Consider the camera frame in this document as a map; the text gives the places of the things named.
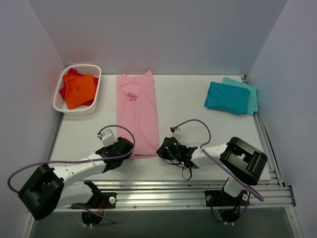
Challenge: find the pink t-shirt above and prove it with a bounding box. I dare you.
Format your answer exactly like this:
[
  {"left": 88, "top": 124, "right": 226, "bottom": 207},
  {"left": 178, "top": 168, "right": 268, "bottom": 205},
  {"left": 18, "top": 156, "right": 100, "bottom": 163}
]
[{"left": 116, "top": 71, "right": 159, "bottom": 159}]

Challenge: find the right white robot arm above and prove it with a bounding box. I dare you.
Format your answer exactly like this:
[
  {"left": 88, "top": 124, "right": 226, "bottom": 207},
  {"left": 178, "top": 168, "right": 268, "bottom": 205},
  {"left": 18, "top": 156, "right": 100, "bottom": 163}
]
[{"left": 157, "top": 137, "right": 267, "bottom": 205}]

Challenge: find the magenta t-shirt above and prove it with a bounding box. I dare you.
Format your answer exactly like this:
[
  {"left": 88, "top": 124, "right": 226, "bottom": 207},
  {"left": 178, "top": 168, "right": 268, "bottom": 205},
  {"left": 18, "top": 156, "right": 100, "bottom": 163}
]
[{"left": 59, "top": 68, "right": 99, "bottom": 106}]

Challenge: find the folded teal t-shirt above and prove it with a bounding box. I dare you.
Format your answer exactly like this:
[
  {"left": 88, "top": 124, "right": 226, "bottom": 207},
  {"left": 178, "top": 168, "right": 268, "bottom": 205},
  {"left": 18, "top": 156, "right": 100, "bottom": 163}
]
[{"left": 204, "top": 82, "right": 250, "bottom": 115}]

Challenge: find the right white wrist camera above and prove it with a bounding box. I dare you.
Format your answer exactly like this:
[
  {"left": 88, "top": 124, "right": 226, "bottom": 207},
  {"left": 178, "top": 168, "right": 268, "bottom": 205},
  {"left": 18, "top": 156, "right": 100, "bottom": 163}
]
[{"left": 170, "top": 127, "right": 183, "bottom": 142}]

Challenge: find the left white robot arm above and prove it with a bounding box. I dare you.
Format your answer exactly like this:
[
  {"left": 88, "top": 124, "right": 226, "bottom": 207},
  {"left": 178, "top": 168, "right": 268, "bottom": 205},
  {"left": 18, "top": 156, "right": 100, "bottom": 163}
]
[{"left": 18, "top": 137, "right": 133, "bottom": 221}]

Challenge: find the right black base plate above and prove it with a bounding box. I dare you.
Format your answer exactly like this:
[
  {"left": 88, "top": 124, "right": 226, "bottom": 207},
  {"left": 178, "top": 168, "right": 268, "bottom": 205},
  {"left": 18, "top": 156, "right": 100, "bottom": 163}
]
[{"left": 205, "top": 190, "right": 250, "bottom": 207}]

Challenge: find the white perforated plastic basket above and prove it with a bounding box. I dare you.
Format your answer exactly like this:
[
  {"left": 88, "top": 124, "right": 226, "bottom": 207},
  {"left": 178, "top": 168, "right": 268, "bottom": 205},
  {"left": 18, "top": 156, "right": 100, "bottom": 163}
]
[{"left": 53, "top": 64, "right": 102, "bottom": 116}]

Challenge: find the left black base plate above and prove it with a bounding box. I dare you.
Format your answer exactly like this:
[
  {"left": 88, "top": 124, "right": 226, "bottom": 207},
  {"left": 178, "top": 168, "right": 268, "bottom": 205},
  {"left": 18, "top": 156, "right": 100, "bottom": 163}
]
[{"left": 82, "top": 192, "right": 117, "bottom": 209}]

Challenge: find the orange t-shirt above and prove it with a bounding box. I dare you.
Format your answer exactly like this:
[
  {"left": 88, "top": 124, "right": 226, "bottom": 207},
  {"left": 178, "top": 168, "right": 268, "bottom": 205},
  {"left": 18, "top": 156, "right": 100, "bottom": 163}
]
[{"left": 62, "top": 74, "right": 96, "bottom": 110}]

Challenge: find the folded light green t-shirt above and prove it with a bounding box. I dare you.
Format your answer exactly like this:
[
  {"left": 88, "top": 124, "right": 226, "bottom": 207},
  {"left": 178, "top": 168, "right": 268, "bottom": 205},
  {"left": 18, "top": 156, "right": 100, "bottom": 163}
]
[{"left": 222, "top": 77, "right": 258, "bottom": 116}]

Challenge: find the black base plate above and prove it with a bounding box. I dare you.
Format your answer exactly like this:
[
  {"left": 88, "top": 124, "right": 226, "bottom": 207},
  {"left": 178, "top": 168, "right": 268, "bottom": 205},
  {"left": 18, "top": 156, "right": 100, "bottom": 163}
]
[
  {"left": 205, "top": 190, "right": 250, "bottom": 207},
  {"left": 82, "top": 192, "right": 117, "bottom": 209}
]

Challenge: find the aluminium rail frame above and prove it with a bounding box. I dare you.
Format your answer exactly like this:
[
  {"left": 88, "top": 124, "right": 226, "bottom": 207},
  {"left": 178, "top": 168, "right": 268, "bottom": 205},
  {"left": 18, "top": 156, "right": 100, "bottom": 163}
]
[{"left": 26, "top": 109, "right": 303, "bottom": 238}]

